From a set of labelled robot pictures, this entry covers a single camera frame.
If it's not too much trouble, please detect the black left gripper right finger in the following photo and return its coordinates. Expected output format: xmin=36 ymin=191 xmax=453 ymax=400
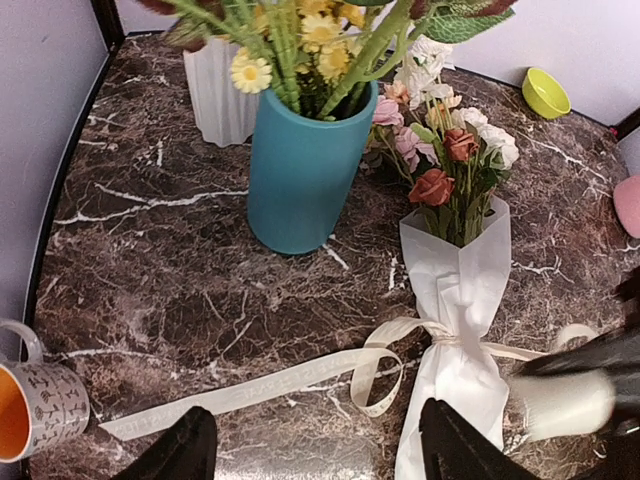
xmin=419 ymin=398 xmax=537 ymax=480

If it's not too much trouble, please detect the cream printed ribbon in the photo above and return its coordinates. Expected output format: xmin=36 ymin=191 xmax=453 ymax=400
xmin=98 ymin=317 xmax=599 ymax=442

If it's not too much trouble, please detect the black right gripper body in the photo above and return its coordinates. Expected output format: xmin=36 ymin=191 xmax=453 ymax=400
xmin=507 ymin=267 xmax=640 ymax=442

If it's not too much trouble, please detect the white paper bouquet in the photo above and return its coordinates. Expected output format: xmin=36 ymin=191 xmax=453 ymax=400
xmin=362 ymin=37 xmax=520 ymax=479

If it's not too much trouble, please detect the large mixed flower arrangement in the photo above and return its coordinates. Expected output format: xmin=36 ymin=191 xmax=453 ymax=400
xmin=142 ymin=0 xmax=514 ymax=121

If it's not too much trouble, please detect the lime green bowl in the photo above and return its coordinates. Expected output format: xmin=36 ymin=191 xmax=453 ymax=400
xmin=522 ymin=67 xmax=572 ymax=120

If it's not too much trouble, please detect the teal cylindrical vase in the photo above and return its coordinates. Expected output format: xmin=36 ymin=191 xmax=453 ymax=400
xmin=247 ymin=81 xmax=378 ymax=255

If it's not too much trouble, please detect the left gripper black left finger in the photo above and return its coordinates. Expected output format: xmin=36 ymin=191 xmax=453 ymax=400
xmin=113 ymin=407 xmax=218 ymax=480

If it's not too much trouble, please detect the white ribbed vase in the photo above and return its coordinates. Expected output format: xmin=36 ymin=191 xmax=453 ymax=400
xmin=183 ymin=37 xmax=259 ymax=147

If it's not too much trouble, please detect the black left frame post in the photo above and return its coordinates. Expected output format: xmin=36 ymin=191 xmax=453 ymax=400
xmin=91 ymin=0 xmax=125 ymax=52

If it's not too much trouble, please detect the pink tall vase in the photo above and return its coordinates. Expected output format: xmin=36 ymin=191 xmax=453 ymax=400
xmin=613 ymin=175 xmax=640 ymax=239

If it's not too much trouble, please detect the patterned mug orange inside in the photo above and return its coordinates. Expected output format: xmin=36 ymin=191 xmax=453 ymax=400
xmin=1 ymin=319 xmax=90 ymax=464

